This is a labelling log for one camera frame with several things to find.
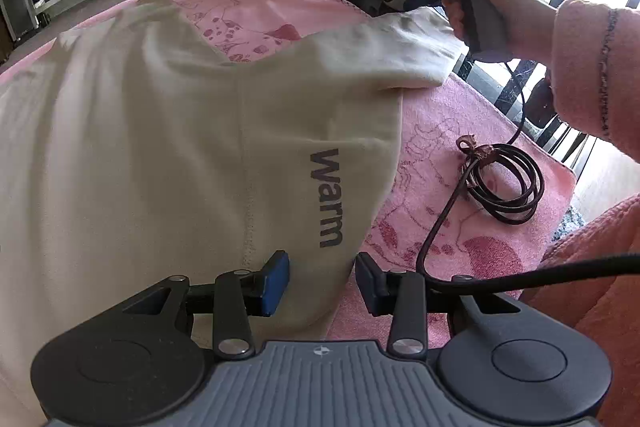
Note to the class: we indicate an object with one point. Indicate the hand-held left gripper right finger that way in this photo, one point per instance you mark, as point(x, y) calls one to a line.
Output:
point(368, 283)

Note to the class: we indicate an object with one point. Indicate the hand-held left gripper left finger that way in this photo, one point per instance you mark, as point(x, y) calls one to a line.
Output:
point(275, 279)

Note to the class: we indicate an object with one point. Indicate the beige t-shirt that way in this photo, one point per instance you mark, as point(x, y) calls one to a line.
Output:
point(150, 157)

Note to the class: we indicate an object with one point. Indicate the person's right hand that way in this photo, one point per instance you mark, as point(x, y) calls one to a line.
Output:
point(530, 22)

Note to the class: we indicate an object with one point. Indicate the pink printed blanket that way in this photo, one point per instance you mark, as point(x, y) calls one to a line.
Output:
point(450, 227)

